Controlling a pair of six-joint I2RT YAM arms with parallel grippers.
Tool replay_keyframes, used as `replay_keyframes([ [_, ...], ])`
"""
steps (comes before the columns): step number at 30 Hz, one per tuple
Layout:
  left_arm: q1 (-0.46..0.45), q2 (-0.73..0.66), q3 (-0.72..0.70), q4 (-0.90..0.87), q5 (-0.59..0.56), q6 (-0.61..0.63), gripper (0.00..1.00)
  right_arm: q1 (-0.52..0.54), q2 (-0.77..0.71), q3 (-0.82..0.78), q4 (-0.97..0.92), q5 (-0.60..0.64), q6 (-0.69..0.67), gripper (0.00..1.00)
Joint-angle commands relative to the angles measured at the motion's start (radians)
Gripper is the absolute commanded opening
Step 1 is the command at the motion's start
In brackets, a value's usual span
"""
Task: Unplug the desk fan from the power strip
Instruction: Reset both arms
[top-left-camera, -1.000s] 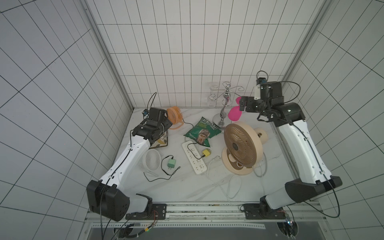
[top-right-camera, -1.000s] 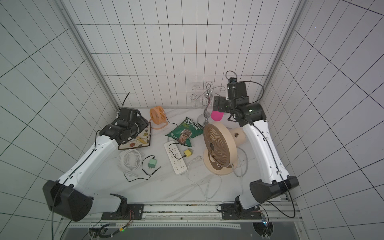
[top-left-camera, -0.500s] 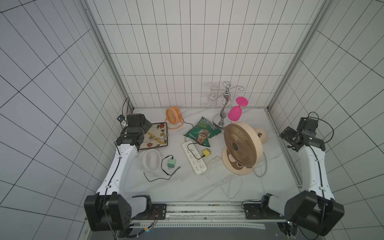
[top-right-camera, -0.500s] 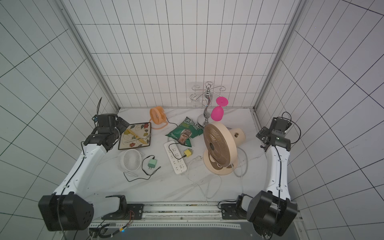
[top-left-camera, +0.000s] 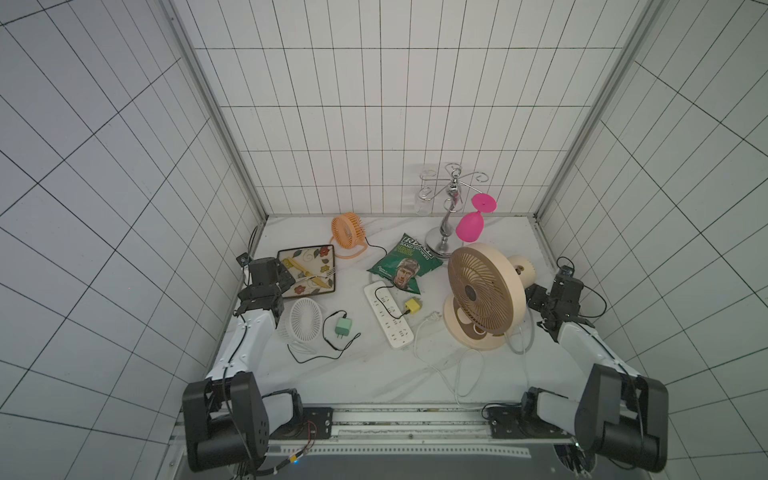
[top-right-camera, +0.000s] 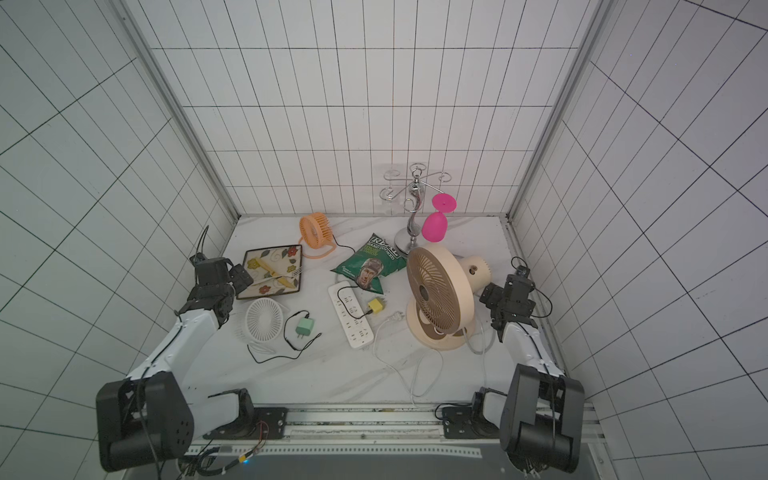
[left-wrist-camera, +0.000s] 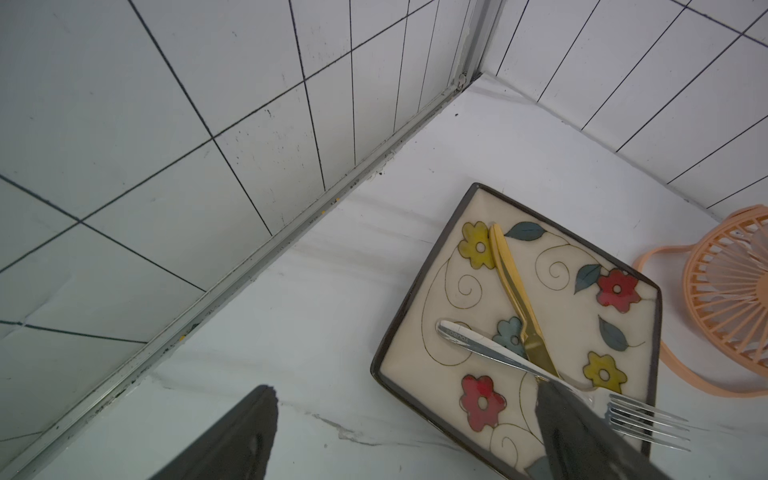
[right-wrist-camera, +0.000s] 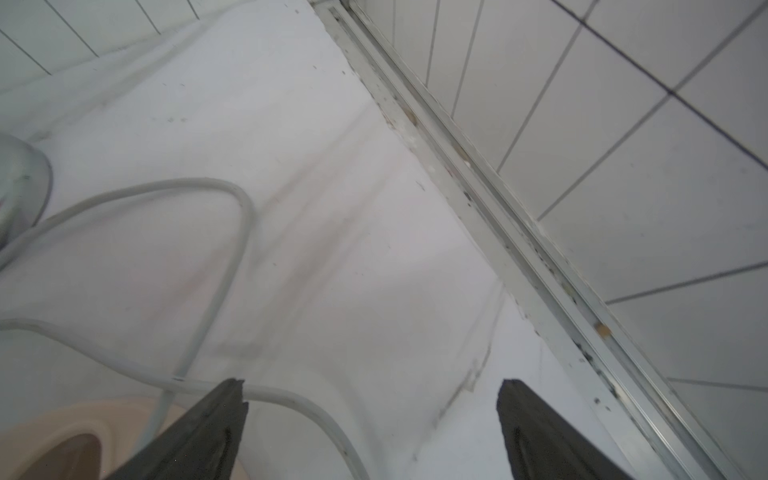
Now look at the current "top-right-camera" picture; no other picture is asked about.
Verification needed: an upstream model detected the small orange desk fan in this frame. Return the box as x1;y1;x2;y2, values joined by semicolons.
299;212;337;260

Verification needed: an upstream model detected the black white-fan cable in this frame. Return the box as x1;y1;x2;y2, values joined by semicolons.
247;308;323;365

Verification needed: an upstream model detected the black orange-fan cable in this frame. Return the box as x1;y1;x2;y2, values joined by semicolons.
320;232;376;320

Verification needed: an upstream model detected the pink plastic wine glass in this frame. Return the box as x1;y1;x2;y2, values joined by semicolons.
421;193;457;243

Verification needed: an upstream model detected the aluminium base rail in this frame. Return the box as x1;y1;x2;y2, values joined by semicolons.
122;400;604;460

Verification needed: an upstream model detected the silver glass holder stand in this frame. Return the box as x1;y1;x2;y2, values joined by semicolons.
379;163;452;257

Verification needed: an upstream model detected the green usb charger plug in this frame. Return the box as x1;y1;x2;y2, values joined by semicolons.
295;317;315;338

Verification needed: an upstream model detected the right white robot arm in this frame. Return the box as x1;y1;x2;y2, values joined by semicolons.
470;266;585;475

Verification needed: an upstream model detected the green chip bag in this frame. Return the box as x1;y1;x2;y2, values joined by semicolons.
332;234;407;294

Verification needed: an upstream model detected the white power strip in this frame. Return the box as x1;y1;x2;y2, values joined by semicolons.
328;281;374;349

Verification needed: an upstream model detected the yellow usb charger plug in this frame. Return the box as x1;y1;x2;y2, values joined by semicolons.
368;297;386;314

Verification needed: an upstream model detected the yellow fork on plate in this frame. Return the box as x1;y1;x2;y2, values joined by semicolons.
253;258;302;288

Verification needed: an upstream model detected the large beige desk fan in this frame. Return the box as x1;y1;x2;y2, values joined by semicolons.
406;243;491;351

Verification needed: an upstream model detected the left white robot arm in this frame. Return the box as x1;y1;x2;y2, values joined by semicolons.
96;257;255;472

